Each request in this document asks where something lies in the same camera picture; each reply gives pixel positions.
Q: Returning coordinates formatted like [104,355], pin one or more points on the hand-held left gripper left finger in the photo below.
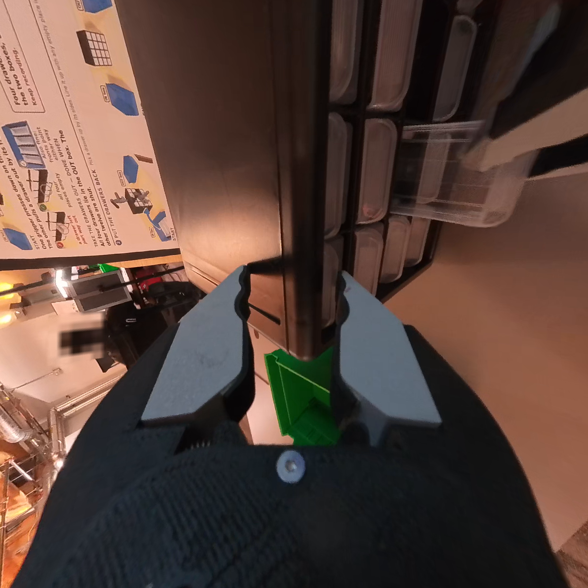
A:
[202,358]

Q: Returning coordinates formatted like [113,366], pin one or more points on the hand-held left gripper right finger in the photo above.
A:
[386,367]

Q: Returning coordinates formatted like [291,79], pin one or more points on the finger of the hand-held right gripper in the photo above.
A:
[565,160]
[510,154]

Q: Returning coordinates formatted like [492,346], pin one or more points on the clear plastic drawer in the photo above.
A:
[454,193]

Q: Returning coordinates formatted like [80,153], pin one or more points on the green plastic bin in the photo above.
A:
[303,395]

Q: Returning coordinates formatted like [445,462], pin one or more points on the black drawer cabinet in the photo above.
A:
[220,138]

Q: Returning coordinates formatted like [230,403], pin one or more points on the grey rectangular panel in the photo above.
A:
[99,289]

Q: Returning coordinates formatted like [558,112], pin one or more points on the small green crate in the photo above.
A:
[108,267]

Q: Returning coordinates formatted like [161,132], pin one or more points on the printed instruction poster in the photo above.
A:
[78,138]

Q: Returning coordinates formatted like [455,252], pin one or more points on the silver ventilation duct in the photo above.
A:
[27,422]

